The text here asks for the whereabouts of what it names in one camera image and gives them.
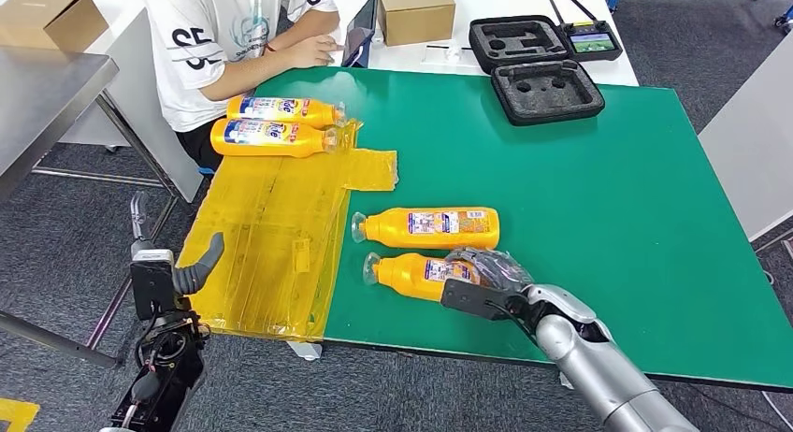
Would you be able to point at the person's right hand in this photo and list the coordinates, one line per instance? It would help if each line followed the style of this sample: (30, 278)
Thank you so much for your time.
(316, 51)

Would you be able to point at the black pen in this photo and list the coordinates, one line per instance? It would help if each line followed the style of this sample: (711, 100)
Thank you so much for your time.
(448, 47)

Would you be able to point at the clear plastic stand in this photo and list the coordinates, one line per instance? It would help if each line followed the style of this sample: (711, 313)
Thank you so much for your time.
(448, 57)

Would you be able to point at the black remote controller with screen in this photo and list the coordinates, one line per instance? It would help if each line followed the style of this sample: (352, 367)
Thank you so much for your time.
(591, 44)

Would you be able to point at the steel table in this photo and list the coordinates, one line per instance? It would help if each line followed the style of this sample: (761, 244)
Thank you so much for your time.
(43, 101)

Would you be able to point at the plain cardboard box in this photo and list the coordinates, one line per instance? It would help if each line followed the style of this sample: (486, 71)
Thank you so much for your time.
(49, 17)

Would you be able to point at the orange detergent bottle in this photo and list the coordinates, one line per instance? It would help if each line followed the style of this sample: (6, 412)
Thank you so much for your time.
(310, 110)
(390, 228)
(310, 141)
(403, 277)

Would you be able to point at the person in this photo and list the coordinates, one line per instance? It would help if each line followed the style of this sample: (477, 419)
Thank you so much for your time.
(210, 33)

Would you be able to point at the dark tablet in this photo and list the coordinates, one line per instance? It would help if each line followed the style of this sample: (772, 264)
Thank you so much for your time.
(359, 36)

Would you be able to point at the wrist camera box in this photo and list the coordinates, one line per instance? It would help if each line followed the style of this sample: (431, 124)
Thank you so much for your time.
(152, 287)
(471, 296)

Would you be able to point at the black foam-lined case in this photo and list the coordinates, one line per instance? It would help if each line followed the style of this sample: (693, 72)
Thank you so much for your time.
(548, 104)

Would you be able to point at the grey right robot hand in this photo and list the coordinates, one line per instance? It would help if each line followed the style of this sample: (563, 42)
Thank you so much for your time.
(495, 271)

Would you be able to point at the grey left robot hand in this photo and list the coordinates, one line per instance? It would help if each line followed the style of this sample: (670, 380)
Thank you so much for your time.
(195, 274)

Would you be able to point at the white table foot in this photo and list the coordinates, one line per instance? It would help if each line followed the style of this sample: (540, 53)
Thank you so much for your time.
(305, 352)

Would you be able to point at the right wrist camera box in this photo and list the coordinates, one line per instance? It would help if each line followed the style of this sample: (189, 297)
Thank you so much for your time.
(471, 296)

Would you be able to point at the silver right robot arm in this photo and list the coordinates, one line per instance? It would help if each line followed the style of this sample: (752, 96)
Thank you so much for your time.
(595, 367)

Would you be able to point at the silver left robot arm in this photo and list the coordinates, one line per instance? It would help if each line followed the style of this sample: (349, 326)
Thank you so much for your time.
(164, 367)

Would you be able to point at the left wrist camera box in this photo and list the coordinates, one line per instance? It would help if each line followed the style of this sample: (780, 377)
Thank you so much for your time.
(152, 287)

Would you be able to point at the cardboard box with yellow label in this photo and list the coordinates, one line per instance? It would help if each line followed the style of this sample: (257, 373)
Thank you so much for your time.
(415, 11)

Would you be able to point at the yellow plastic sheet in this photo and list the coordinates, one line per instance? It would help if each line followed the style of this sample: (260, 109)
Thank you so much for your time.
(266, 231)

